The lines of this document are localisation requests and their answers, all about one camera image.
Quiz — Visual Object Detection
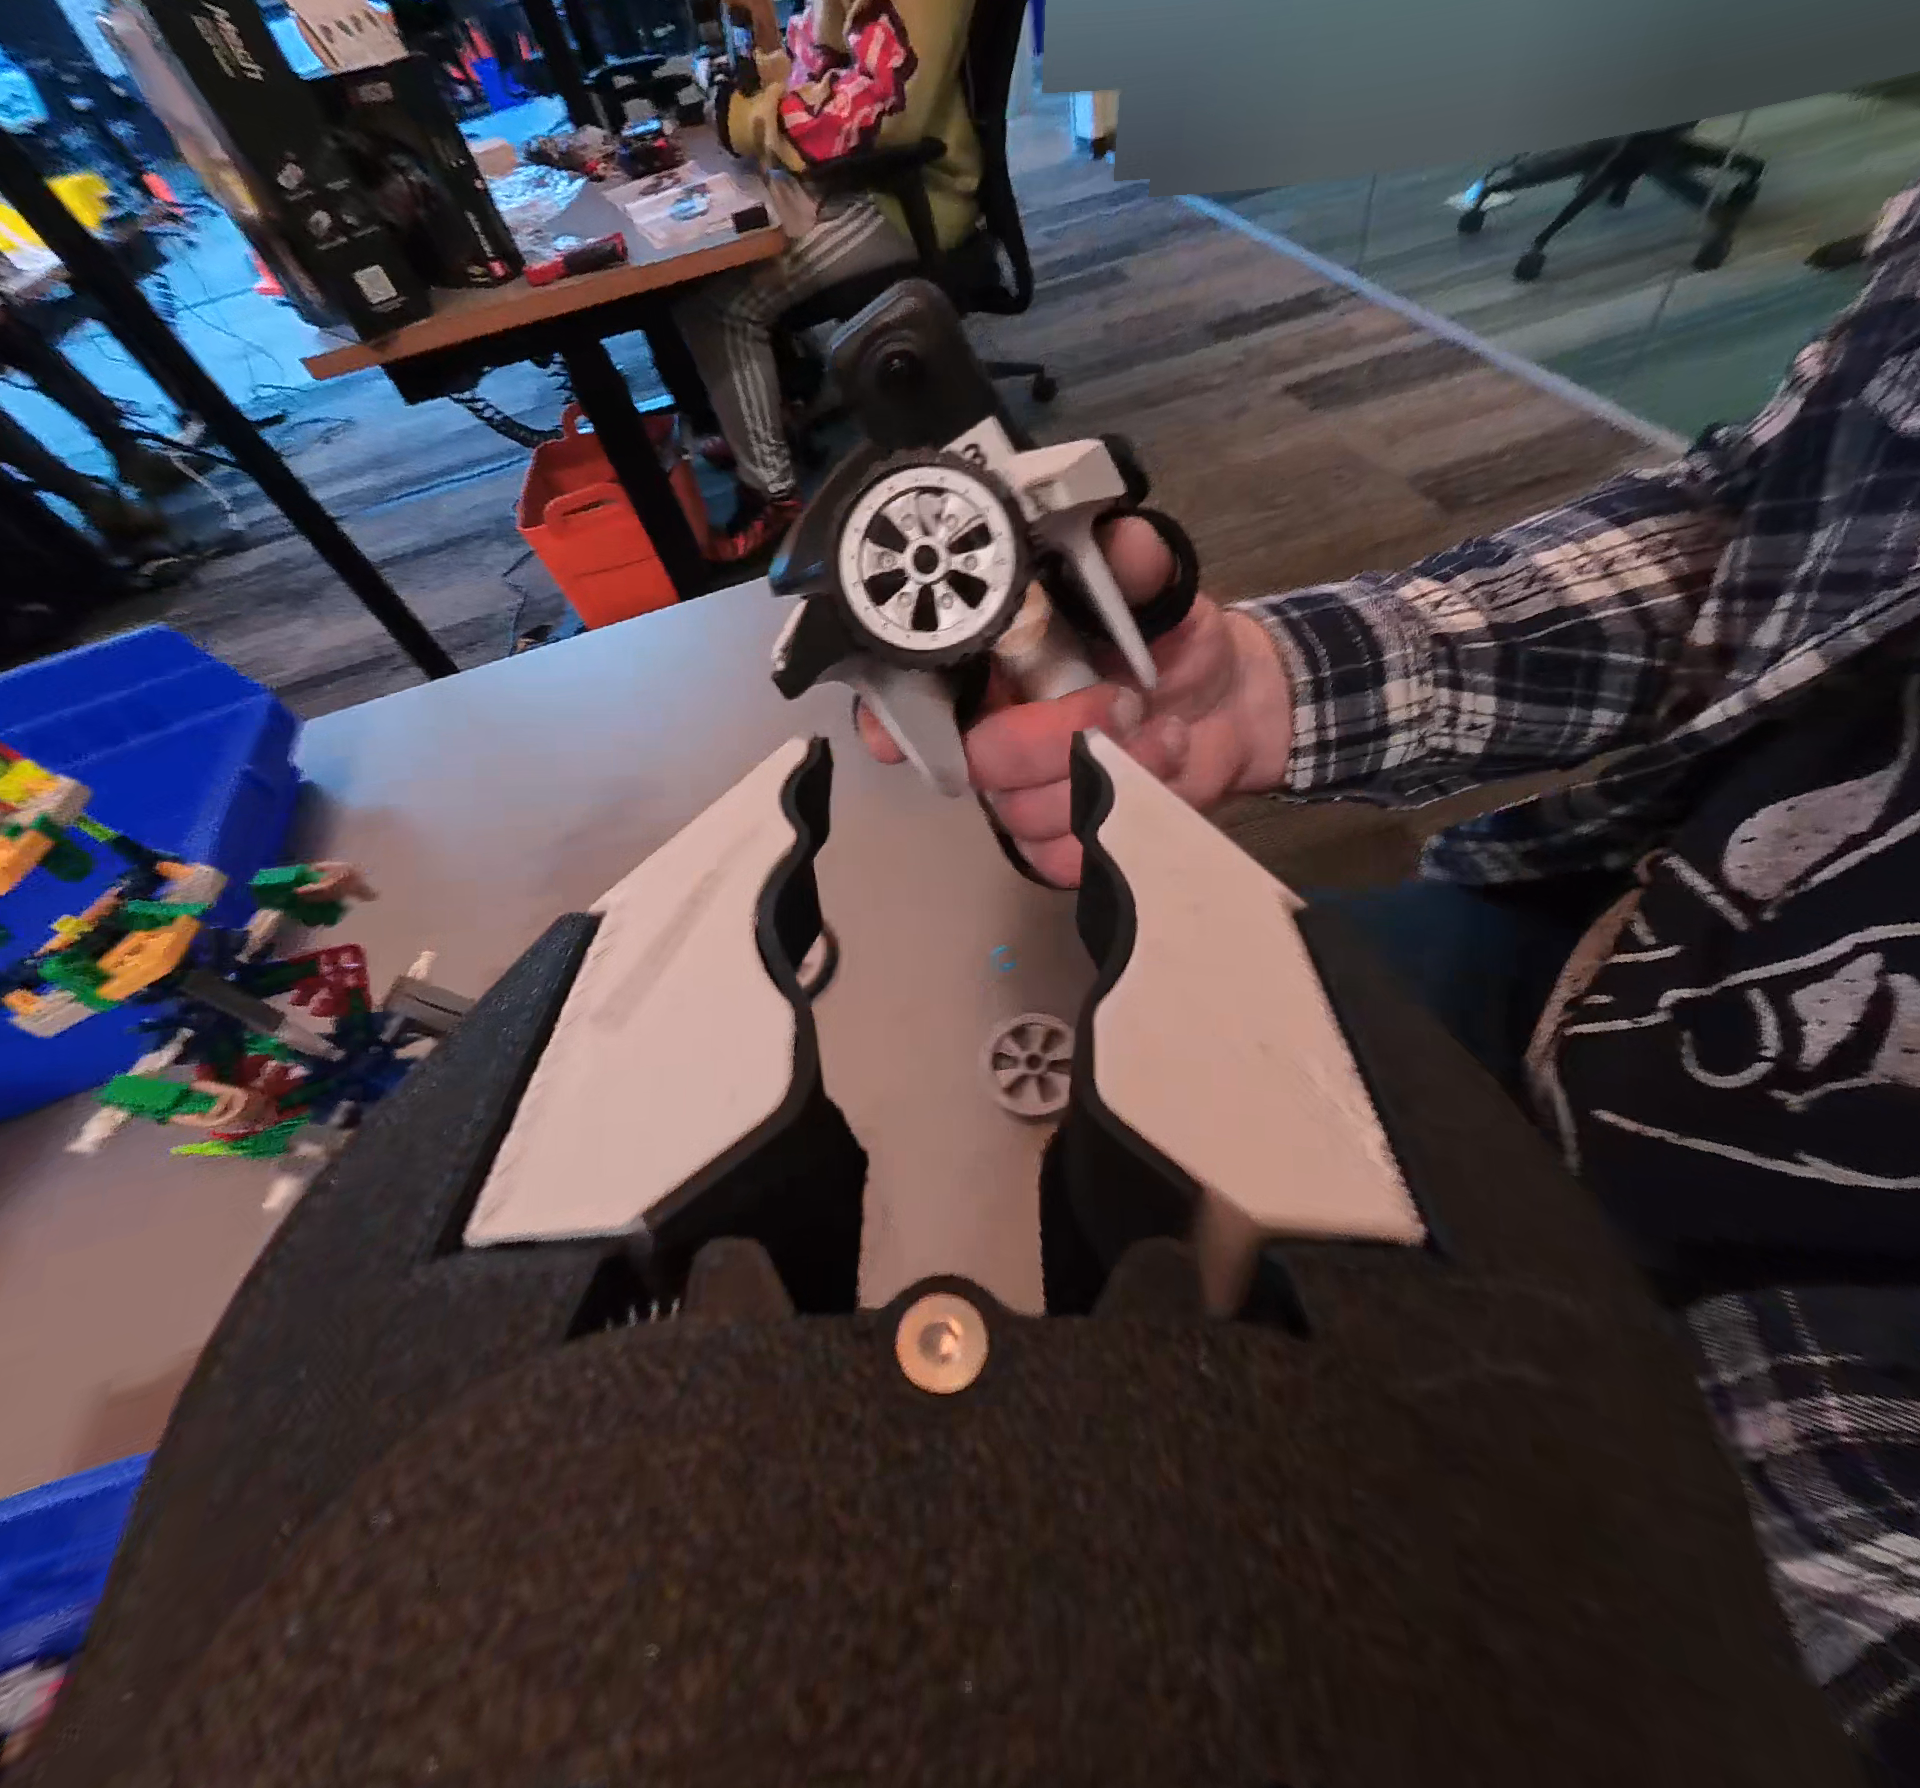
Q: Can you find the person's right hand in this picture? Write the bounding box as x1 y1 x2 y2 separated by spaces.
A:
856 516 1297 895

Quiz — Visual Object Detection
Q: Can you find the black office chair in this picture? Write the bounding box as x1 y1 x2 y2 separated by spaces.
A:
782 0 1063 412
1452 119 1772 285

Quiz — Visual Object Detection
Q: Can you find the grey toy wheel hub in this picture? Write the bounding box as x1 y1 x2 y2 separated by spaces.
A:
846 472 1023 654
982 1012 1081 1124

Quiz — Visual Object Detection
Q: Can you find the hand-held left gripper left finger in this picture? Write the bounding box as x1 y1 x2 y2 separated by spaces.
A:
462 734 871 1316

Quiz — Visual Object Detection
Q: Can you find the orange plastic bin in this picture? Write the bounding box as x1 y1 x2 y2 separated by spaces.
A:
516 405 715 630

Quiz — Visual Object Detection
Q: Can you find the blue plastic parts bin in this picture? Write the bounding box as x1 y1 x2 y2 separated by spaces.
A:
0 1450 155 1722

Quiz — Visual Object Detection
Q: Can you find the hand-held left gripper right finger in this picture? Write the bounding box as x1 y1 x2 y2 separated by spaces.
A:
1038 730 1428 1316

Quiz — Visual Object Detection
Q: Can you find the colourful construction toy model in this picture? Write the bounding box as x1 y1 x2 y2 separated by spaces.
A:
0 746 470 1212

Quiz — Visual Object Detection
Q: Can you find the heap of toy parts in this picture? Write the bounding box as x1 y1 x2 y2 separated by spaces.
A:
481 116 775 287

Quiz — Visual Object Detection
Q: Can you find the black vertical pole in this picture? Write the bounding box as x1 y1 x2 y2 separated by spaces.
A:
0 129 460 679

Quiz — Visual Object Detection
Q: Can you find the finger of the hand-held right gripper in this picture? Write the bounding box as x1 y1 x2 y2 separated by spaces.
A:
1017 438 1166 692
846 656 980 803

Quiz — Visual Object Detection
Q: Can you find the wooden top desk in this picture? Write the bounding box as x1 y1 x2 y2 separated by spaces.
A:
301 0 791 605

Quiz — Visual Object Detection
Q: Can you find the tall black box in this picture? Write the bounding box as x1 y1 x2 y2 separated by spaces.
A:
142 0 436 342

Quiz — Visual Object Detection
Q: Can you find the person's right forearm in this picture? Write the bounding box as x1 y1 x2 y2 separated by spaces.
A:
1231 184 1920 889

